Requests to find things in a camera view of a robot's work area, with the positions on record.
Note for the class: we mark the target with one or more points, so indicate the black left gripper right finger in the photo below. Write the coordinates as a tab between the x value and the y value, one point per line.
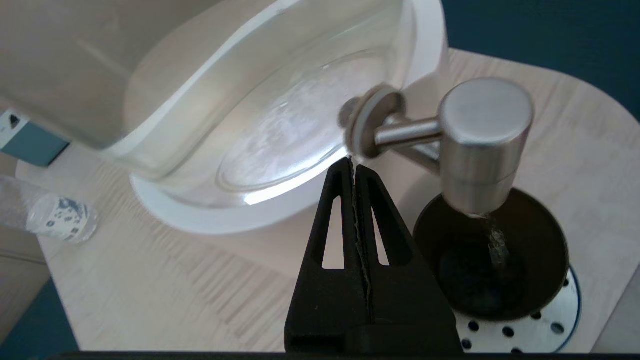
410	305

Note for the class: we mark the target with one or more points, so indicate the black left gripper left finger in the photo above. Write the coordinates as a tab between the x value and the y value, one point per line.
327	300

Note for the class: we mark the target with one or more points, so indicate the dark smoky plastic cup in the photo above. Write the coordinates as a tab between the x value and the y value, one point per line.
540	250

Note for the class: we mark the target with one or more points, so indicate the silver metal dispenser tap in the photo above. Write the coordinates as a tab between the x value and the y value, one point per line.
480	145

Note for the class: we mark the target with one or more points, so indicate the large blue-grey perforated drip tray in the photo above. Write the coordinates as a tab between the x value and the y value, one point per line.
530	332

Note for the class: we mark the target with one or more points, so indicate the large white clear water dispenser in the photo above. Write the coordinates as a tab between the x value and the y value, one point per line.
225	100

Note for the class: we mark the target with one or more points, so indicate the clear plastic bottle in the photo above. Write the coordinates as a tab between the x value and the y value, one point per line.
60	220

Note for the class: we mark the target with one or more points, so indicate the teal upholstered booth bench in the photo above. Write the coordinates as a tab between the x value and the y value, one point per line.
550	35
30	325

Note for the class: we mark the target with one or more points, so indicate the teal tissue box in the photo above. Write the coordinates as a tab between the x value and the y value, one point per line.
30	145

